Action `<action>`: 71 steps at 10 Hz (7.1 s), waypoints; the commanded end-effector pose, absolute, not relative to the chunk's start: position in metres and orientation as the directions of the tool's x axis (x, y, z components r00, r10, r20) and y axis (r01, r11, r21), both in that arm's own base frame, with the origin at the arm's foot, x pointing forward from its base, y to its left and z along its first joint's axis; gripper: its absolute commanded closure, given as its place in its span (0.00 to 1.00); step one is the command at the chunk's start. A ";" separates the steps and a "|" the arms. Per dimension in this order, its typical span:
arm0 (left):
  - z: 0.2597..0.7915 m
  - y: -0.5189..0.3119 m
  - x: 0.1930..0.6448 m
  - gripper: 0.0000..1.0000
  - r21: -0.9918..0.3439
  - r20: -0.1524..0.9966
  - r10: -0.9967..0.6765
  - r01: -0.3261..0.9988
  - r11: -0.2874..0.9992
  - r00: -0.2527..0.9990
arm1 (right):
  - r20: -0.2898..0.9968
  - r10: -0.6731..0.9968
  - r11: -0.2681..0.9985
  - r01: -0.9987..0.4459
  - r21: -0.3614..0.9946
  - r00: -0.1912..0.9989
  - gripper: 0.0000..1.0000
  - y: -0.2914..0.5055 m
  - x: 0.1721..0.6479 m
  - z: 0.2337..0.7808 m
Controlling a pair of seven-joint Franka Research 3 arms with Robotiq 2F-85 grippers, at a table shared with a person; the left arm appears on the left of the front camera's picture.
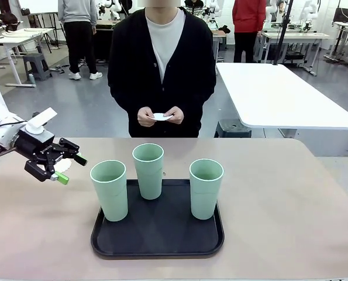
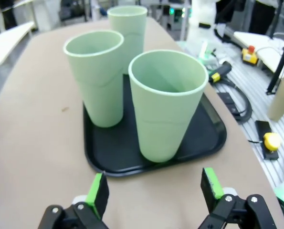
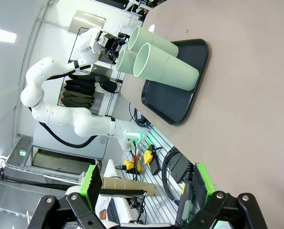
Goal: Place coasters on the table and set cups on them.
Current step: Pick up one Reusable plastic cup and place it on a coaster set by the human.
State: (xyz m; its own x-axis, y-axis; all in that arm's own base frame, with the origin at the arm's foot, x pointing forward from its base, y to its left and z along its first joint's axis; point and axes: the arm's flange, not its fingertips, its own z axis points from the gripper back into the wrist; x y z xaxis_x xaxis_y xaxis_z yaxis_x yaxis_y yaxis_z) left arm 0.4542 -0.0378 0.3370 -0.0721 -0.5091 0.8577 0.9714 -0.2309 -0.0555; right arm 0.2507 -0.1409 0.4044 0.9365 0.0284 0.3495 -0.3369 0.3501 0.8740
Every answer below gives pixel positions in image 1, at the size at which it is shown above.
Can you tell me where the black vertical pole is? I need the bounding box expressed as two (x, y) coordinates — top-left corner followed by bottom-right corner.
(274, 0), (295, 66)

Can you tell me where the grey plastic stool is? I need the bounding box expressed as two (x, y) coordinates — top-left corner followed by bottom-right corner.
(22, 53), (53, 81)

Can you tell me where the black plastic serving tray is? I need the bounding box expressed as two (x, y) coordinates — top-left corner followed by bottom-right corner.
(91, 179), (225, 260)

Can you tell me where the person in red top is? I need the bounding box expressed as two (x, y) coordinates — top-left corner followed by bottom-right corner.
(232, 0), (264, 63)

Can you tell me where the person in black cardigan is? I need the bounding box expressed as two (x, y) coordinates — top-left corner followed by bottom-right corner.
(107, 0), (218, 138)

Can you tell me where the whiteboard on stand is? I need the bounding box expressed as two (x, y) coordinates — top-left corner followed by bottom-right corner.
(17, 0), (60, 15)

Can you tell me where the white desk with curved panels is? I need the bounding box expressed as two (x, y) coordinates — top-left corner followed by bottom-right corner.
(0, 28), (56, 88)

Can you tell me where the white scalloped paper coaster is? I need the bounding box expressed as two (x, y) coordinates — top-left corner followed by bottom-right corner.
(146, 112), (174, 122)
(54, 156), (73, 174)

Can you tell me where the black bag on desk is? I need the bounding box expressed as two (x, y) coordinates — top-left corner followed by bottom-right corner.
(0, 11), (19, 30)

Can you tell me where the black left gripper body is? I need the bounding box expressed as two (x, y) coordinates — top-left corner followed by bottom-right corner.
(15, 128), (66, 173)

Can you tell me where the person's right hand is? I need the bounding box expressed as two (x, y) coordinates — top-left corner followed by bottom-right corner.
(137, 107), (157, 128)

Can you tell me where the dark computer monitor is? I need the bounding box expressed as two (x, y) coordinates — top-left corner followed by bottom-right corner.
(333, 8), (348, 24)

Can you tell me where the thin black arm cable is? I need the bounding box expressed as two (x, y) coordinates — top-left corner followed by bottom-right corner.
(0, 120), (26, 159)

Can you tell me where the white background workbench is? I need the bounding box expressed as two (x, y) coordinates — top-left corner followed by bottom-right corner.
(260, 30), (330, 76)

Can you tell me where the person's left forearm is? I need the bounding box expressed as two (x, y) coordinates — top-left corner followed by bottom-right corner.
(175, 81), (217, 118)

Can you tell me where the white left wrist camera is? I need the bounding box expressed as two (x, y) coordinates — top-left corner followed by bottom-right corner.
(25, 107), (58, 136)

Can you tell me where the pale green plastic cup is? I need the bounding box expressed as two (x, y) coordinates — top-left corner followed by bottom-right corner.
(189, 159), (224, 220)
(89, 159), (129, 222)
(132, 143), (165, 201)

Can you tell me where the wooden top background table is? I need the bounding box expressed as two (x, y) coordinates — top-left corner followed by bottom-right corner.
(211, 28), (228, 63)

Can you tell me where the person in patterned sweater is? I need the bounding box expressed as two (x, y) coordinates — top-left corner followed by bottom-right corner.
(184, 0), (205, 17)

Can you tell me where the large white table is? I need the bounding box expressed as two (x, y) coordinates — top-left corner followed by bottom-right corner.
(215, 62), (348, 157)

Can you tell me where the black plastic stool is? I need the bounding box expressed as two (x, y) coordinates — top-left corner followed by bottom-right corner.
(213, 119), (252, 138)

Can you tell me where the person in grey hoodie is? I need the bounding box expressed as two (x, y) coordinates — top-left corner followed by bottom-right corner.
(58, 0), (104, 81)

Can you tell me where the person's left hand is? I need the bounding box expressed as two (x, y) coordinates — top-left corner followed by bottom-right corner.
(163, 107), (185, 125)

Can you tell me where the person's right forearm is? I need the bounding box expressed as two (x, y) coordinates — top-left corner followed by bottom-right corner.
(107, 83), (146, 118)

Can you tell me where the white desk with monitor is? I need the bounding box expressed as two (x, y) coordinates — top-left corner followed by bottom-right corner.
(332, 20), (348, 70)

